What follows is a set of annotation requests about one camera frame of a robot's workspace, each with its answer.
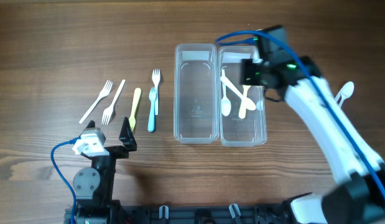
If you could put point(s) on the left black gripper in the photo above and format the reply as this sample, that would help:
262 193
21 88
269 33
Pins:
126 137

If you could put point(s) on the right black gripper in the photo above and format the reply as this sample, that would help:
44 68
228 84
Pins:
248 77

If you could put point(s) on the white plastic spoon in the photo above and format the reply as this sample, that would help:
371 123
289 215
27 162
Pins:
245 101
345 92

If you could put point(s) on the yellow plastic spoon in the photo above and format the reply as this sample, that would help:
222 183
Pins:
242 108

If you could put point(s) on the yellow plastic fork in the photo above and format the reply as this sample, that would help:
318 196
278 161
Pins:
135 104

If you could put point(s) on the white spoon crossing yellow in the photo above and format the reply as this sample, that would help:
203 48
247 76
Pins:
225 102

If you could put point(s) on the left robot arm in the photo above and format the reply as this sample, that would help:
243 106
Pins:
93 185

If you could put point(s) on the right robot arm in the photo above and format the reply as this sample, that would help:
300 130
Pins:
359 171

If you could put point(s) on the right clear plastic container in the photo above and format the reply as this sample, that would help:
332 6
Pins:
251 130

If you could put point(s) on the clear plastic container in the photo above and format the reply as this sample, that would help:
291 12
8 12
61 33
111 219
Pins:
196 103
251 130

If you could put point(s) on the left clear plastic container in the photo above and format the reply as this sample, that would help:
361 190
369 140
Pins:
196 103

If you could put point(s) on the white plastic fork near container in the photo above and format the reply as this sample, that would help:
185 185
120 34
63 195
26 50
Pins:
156 81

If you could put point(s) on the white plastic fork upside down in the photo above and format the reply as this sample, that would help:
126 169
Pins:
108 112

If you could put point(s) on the light blue plastic fork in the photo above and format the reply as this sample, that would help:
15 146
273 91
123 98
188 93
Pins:
151 121

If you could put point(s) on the white plastic fork far left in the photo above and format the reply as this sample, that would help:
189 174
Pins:
103 93

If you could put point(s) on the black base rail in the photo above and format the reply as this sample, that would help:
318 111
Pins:
234 213

